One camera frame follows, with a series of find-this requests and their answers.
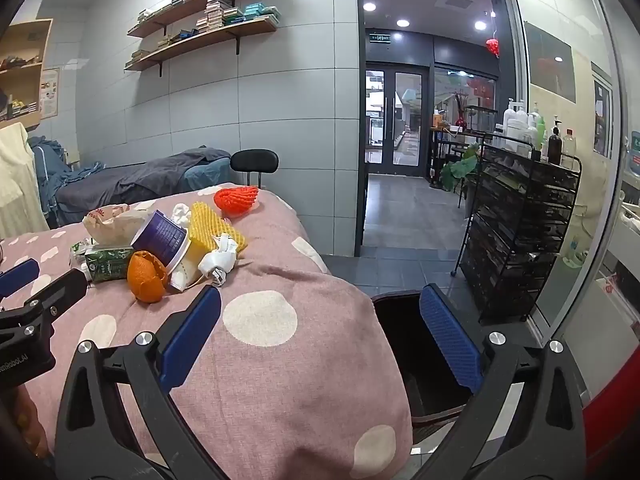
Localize dark brown pump bottle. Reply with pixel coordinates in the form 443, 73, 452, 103
546, 116, 563, 165

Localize grey covered massage bed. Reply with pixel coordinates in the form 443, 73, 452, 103
52, 146, 236, 226

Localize cream cloth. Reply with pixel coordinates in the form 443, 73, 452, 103
0, 122, 51, 238

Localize yellow foam fruit net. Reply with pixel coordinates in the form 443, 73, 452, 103
187, 201, 249, 263

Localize orange peel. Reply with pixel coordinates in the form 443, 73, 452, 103
126, 250, 171, 304

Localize red foam fruit net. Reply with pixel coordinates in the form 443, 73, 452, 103
213, 186, 261, 218

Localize black wire rack cart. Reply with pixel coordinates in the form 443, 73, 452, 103
450, 132, 583, 323

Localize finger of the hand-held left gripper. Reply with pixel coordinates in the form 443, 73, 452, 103
0, 258, 41, 298
22, 268, 90, 322

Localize blue cloth pile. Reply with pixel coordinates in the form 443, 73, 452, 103
27, 136, 106, 211

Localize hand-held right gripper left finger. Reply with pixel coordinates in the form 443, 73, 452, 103
54, 286, 236, 480

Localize wooden wall cabinet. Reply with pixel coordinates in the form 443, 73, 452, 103
0, 19, 53, 131

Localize black stool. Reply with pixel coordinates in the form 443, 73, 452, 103
230, 149, 279, 193

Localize green leafy plant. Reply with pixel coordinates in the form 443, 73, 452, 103
440, 142, 481, 193

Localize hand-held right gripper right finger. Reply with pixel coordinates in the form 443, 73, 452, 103
410, 283, 587, 480

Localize beige plastic bag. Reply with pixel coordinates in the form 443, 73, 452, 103
81, 203, 158, 247

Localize green drink carton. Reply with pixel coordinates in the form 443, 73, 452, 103
72, 242, 137, 283

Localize dark wall picture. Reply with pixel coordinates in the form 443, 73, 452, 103
522, 21, 576, 103

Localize wooden wall shelf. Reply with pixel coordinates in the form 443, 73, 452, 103
124, 14, 279, 78
127, 0, 277, 38

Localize clear bottle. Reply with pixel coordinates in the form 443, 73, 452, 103
561, 129, 578, 168

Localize wall poster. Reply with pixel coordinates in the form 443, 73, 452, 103
40, 67, 61, 120

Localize bottles on rack top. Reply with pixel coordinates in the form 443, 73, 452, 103
502, 97, 528, 142

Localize person's left hand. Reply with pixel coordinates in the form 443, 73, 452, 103
10, 385, 51, 461

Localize glass double door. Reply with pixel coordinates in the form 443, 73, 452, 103
365, 62, 431, 166

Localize red plastic base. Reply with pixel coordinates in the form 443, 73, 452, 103
580, 355, 640, 480

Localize pink polka dot blanket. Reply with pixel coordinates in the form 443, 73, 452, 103
0, 182, 416, 480

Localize dark trash bin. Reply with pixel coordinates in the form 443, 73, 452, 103
371, 290, 488, 428

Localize purple paper cup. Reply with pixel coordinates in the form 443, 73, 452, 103
131, 210, 193, 267

